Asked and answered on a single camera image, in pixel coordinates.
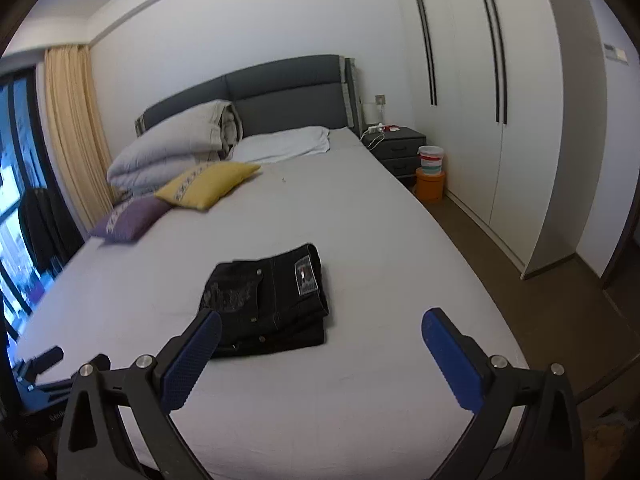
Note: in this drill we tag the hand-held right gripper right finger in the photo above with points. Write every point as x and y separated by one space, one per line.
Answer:
450 360

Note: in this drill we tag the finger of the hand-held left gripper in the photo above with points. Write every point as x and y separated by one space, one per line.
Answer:
47 356

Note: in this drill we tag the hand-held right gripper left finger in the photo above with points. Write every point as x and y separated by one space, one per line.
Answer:
192 360

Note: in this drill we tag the black pants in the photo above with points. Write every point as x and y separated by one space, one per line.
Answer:
280 310

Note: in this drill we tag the hanging black clothes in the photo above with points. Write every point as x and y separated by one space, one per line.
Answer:
47 225

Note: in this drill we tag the purple pillow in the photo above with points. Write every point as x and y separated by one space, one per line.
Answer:
132 217

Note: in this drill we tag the bed with white sheet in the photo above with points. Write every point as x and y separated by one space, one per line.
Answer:
350 235

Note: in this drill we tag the orange round box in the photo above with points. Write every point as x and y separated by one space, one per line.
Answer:
430 187

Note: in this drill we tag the black framed window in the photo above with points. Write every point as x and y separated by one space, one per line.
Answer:
15 185

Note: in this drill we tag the yellow pillow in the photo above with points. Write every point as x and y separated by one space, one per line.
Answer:
210 182

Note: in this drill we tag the white plastic bucket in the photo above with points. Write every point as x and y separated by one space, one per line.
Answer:
431 157

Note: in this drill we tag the folded grey duvet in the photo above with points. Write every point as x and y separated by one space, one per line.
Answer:
165 155

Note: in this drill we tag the dark grey nightstand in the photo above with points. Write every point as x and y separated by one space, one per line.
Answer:
400 152

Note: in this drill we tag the beige curtain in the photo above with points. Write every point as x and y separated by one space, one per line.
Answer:
75 135

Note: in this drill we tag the white wardrobe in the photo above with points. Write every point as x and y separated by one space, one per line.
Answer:
465 135

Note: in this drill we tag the white pillow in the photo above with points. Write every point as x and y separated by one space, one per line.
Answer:
282 144

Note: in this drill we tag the grey upholstered headboard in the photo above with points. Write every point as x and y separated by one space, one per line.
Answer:
285 90

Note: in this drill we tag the wall socket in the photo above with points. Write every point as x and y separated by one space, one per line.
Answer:
380 100

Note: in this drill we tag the wall control panel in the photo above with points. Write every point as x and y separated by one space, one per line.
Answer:
616 52

